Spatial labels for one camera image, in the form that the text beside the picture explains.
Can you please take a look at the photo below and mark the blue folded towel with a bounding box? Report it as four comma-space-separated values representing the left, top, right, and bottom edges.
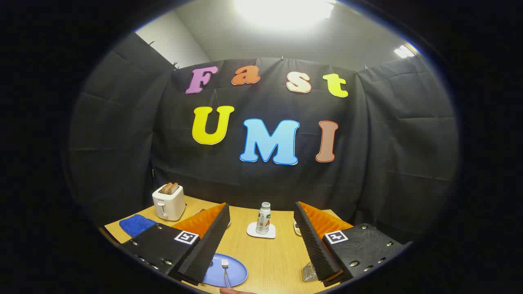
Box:
119, 214, 157, 238

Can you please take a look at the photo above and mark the white square coaster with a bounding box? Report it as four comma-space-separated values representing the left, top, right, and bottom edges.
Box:
246, 222, 276, 239

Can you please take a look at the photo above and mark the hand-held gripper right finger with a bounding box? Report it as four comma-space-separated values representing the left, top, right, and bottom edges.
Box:
294, 201, 409, 286

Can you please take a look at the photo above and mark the white bottle with green label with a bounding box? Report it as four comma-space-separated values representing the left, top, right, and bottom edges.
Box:
256, 202, 271, 235

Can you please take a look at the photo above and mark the blue round plate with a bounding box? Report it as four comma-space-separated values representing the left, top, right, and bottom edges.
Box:
203, 253, 248, 287

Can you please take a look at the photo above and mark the fork with checkered handle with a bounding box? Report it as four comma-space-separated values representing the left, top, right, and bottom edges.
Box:
221, 259, 232, 289

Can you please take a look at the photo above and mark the white toaster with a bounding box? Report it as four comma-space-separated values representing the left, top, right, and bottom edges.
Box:
152, 185, 186, 221

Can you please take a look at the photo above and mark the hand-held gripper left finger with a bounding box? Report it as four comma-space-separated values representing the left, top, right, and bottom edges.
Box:
121, 203, 230, 285

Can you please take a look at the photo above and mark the small ceiling light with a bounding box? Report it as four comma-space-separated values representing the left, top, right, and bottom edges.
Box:
393, 43, 418, 58

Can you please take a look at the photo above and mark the metal wire cutlery rack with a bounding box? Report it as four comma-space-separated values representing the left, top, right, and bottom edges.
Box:
302, 262, 318, 282

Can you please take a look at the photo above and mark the large ceiling light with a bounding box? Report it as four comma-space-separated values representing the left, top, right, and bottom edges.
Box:
234, 0, 335, 30

